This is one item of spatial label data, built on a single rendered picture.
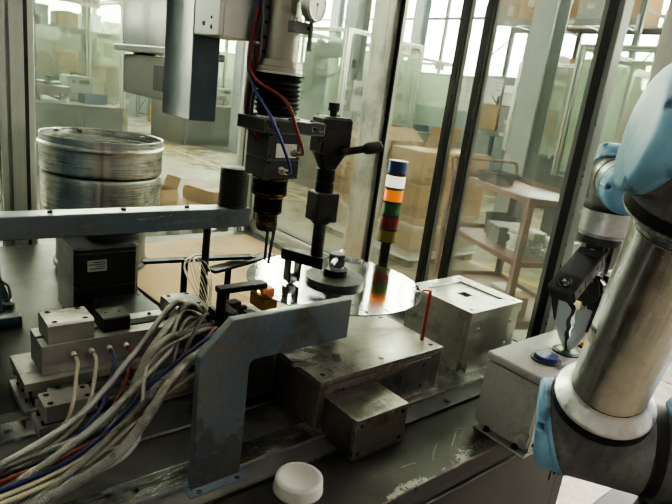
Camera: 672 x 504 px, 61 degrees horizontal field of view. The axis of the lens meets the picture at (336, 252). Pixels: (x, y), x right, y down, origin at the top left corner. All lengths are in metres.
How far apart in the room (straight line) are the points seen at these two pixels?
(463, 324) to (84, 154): 0.95
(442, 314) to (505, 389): 0.27
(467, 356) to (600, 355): 0.57
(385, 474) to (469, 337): 0.39
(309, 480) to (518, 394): 0.38
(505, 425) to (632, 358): 0.42
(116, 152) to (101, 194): 0.11
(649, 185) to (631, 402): 0.28
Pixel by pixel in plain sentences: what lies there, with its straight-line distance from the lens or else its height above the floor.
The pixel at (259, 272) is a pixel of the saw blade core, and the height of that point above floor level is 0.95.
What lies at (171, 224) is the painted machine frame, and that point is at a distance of 1.10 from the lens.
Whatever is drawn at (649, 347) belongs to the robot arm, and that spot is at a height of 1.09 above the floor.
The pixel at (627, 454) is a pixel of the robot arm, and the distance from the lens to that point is 0.79.
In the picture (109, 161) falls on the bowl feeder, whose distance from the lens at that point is 1.48.
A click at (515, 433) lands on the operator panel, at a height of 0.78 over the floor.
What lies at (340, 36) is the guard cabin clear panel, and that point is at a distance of 1.81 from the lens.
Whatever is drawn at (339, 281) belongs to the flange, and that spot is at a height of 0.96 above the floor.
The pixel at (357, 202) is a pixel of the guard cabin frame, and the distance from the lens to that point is 1.68.
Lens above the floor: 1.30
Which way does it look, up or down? 16 degrees down
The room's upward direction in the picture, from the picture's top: 7 degrees clockwise
